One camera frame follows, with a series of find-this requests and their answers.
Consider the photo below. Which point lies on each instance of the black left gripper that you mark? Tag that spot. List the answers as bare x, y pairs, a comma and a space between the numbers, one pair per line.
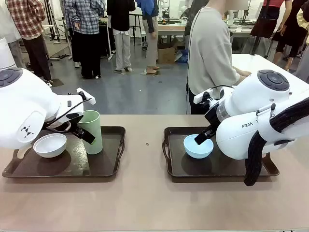
74, 123

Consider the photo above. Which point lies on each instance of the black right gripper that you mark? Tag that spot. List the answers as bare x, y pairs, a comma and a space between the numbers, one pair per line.
213, 118

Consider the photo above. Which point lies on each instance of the light blue bowl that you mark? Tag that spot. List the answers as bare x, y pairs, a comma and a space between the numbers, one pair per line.
198, 151

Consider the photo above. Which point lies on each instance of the tall light green cup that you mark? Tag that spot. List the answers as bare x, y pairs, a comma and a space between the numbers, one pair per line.
94, 125

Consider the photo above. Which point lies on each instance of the white bowl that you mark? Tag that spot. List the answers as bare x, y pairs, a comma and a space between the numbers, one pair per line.
50, 149

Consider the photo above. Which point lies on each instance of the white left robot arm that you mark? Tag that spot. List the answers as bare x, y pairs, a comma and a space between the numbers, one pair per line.
24, 108

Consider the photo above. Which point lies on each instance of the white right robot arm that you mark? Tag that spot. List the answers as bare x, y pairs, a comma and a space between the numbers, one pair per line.
253, 101

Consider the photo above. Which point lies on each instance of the dark brown serving tray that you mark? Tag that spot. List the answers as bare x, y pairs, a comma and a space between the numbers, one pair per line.
60, 166
229, 166

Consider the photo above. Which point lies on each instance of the person's right hand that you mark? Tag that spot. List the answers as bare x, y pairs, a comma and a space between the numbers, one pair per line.
246, 73

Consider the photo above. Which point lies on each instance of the blue bag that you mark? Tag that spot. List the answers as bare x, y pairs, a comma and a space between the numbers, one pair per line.
183, 56

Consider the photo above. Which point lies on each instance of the person in light sweater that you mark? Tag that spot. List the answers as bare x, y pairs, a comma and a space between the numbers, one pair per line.
210, 48

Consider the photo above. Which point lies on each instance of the cardboard box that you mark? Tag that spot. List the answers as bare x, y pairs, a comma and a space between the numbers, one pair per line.
166, 54

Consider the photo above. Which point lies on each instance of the person in white trousers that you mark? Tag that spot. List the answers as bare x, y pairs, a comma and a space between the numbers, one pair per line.
122, 48

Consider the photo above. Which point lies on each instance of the person in blue jacket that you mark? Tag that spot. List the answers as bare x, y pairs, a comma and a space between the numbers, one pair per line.
150, 48

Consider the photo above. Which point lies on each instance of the black tripod stand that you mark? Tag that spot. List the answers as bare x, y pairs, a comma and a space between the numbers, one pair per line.
56, 31

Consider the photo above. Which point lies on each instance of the background workbench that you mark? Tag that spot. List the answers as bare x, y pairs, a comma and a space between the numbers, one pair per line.
169, 27

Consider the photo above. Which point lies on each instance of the white rounded appliance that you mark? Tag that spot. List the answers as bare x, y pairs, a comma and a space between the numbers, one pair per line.
6, 53

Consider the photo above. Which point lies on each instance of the person in blue plaid shirt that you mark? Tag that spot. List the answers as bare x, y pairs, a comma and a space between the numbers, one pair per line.
84, 19

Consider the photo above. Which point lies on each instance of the person in red top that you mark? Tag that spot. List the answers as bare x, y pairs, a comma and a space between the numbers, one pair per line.
268, 21

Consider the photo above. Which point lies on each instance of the person in red plaid shirt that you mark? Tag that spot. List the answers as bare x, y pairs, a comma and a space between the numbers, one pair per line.
26, 19

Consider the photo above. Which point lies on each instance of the person in black dress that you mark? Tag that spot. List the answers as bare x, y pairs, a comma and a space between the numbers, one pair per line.
289, 31

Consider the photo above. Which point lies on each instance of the person in white shirt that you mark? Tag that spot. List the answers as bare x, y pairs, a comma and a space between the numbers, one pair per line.
9, 24

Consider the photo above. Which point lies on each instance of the person in yellow top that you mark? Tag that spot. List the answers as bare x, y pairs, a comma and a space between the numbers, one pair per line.
304, 21

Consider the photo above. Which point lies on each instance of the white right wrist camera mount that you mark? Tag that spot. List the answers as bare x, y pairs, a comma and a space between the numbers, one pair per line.
201, 96

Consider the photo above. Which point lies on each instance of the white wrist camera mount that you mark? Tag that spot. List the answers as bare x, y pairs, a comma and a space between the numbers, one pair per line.
201, 96
87, 98

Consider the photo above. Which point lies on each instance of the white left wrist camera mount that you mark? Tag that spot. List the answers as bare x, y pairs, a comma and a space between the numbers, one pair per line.
87, 98

